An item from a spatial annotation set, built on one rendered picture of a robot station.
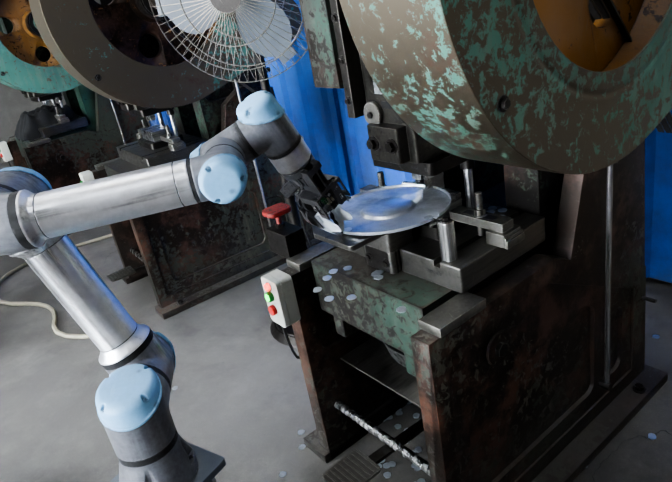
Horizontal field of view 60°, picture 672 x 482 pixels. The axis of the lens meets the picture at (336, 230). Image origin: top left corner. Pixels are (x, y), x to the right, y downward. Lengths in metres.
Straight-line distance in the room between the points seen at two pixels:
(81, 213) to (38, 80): 3.12
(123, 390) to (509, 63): 0.85
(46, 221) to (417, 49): 0.62
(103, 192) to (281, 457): 1.15
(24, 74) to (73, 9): 1.74
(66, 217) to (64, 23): 1.42
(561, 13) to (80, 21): 1.74
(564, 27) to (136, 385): 0.97
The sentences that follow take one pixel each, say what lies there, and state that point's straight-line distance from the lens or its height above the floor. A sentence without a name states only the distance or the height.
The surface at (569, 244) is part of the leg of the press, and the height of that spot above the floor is 0.62.
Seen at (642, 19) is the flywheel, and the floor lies 1.12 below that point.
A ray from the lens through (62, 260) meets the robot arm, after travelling 1.19.
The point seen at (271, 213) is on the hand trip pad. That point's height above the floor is 0.76.
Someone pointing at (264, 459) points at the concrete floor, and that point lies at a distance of 1.93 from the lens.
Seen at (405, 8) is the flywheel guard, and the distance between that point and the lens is 0.77.
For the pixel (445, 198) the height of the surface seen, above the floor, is 0.79.
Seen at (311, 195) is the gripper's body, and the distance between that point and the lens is 1.15.
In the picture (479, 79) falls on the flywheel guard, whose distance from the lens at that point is 0.79.
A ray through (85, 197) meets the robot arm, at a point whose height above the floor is 1.04.
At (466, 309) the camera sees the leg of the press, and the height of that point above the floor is 0.64.
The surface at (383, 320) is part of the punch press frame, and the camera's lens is 1.35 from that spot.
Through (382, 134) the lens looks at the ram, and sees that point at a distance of 1.31.
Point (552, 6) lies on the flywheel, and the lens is 1.04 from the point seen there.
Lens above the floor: 1.29
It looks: 23 degrees down
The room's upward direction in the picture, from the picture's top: 11 degrees counter-clockwise
